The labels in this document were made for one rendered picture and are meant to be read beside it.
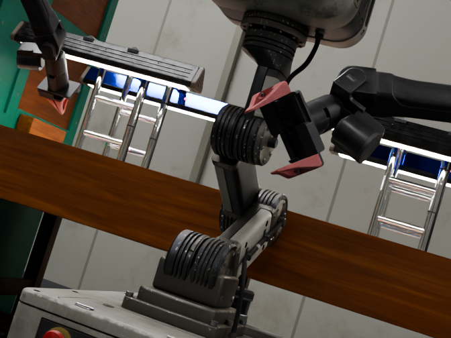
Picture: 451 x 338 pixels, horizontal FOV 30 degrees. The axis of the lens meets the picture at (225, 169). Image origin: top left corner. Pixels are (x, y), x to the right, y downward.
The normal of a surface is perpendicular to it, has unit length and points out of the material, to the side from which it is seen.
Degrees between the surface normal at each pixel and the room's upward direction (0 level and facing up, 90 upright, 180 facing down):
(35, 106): 90
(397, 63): 90
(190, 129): 90
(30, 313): 90
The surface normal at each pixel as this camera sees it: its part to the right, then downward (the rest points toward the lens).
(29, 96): 0.93, 0.27
